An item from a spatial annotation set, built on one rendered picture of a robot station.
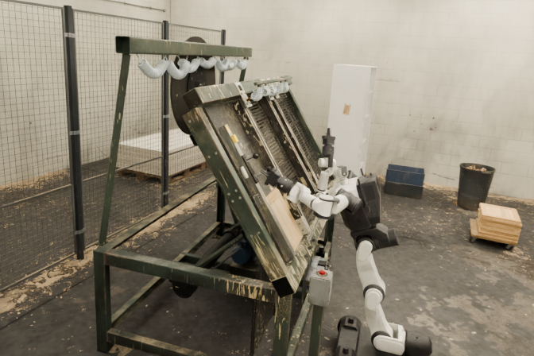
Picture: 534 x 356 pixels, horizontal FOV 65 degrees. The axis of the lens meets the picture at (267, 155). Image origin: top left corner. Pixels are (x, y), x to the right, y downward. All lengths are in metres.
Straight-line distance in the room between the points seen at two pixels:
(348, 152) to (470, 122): 2.31
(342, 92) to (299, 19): 2.25
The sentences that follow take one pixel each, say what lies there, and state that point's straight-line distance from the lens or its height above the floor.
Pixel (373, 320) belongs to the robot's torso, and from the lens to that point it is 3.17.
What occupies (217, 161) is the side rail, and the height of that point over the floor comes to 1.53.
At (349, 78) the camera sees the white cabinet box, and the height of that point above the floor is 1.85.
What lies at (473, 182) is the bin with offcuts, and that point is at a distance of 7.05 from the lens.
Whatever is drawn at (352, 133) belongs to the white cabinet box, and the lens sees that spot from 6.77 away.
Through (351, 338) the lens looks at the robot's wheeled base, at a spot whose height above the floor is 0.19.
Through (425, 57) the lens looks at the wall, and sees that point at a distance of 7.96.
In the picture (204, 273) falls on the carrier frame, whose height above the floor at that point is 0.79.
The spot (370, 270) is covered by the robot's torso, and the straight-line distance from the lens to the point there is 2.98.
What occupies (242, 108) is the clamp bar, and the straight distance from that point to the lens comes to 2.96.
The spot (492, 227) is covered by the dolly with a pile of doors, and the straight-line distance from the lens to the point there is 5.81.
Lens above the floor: 2.15
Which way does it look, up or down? 14 degrees down
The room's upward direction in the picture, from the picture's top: 4 degrees clockwise
